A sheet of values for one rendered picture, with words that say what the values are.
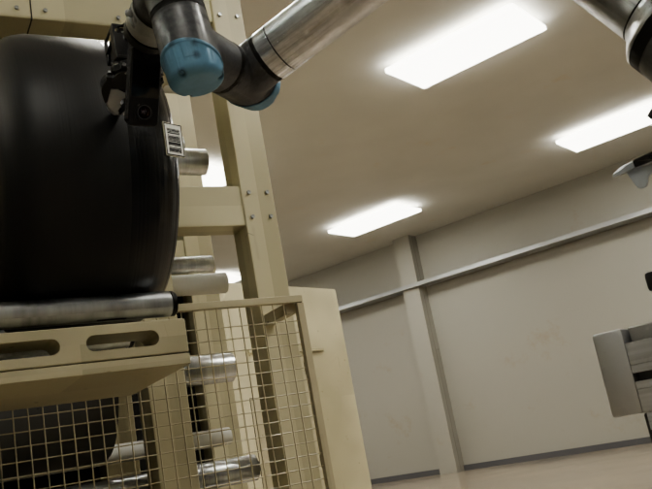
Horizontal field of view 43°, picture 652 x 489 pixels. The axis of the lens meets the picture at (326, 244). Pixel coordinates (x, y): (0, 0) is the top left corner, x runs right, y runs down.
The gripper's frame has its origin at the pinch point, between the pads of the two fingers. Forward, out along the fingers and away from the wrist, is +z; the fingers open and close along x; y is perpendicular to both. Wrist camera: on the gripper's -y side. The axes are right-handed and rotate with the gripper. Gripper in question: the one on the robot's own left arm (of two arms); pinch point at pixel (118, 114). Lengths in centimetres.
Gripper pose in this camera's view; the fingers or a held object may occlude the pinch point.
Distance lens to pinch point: 139.9
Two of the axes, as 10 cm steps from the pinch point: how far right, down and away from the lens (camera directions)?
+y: -2.1, -9.2, 3.3
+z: -4.4, 3.9, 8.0
